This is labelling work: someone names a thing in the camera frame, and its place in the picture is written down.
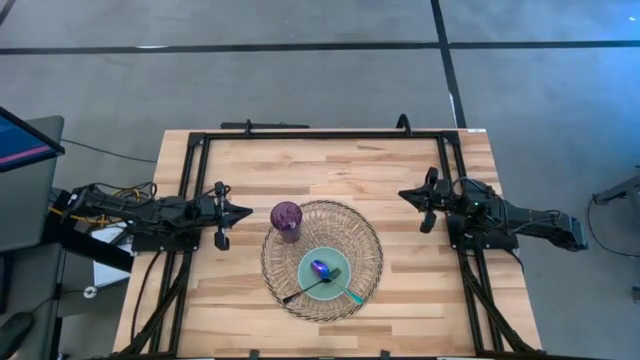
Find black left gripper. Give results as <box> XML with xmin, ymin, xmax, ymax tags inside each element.
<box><xmin>200</xmin><ymin>180</ymin><xmax>254</xmax><ymax>251</ymax></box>

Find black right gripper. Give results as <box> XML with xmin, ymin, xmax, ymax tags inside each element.
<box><xmin>397</xmin><ymin>165</ymin><xmax>452</xmax><ymax>235</ymax></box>

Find purple plastic tumbler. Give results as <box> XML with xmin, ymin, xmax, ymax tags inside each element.
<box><xmin>269</xmin><ymin>200</ymin><xmax>305</xmax><ymax>245</ymax></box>

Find iridescent spoon with teal handle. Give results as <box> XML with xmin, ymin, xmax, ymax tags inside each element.
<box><xmin>309</xmin><ymin>258</ymin><xmax>366</xmax><ymax>307</ymax></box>

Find teal round plate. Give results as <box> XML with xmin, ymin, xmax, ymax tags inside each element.
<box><xmin>297</xmin><ymin>245</ymin><xmax>353</xmax><ymax>302</ymax></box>

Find black fork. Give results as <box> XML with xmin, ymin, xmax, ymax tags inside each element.
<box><xmin>281</xmin><ymin>266</ymin><xmax>344</xmax><ymax>306</ymax></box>

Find round woven placemat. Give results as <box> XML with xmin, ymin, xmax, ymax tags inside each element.
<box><xmin>259</xmin><ymin>199</ymin><xmax>385</xmax><ymax>324</ymax></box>

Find white paper sheet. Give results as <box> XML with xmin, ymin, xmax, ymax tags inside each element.
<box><xmin>92</xmin><ymin>225</ymin><xmax>134</xmax><ymax>289</ymax></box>

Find black diagonal desk beam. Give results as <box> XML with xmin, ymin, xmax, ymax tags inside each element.
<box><xmin>47</xmin><ymin>189</ymin><xmax>135</xmax><ymax>274</ymax></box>

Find grey chair base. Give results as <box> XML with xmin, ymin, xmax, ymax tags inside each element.
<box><xmin>591</xmin><ymin>166</ymin><xmax>640</xmax><ymax>207</ymax></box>

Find computer monitor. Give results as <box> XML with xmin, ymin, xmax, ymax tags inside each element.
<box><xmin>0</xmin><ymin>105</ymin><xmax>67</xmax><ymax>174</ymax></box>

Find black computer mouse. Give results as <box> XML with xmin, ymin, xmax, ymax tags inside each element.
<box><xmin>0</xmin><ymin>310</ymin><xmax>37</xmax><ymax>360</ymax></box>

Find black metal table frame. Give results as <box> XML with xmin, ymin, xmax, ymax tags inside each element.
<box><xmin>117</xmin><ymin>128</ymin><xmax>544</xmax><ymax>360</ymax></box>

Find thin black floor cable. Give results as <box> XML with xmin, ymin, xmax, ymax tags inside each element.
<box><xmin>60</xmin><ymin>137</ymin><xmax>159</xmax><ymax>165</ymax></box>

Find black hanging table cable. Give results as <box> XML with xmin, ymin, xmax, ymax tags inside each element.
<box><xmin>129</xmin><ymin>249</ymin><xmax>164</xmax><ymax>347</ymax></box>

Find yellow cable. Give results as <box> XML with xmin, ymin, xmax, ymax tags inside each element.
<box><xmin>48</xmin><ymin>186</ymin><xmax>144</xmax><ymax>227</ymax></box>

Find black looped floor cable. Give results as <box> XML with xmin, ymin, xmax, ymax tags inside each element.
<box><xmin>584</xmin><ymin>193</ymin><xmax>640</xmax><ymax>256</ymax></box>

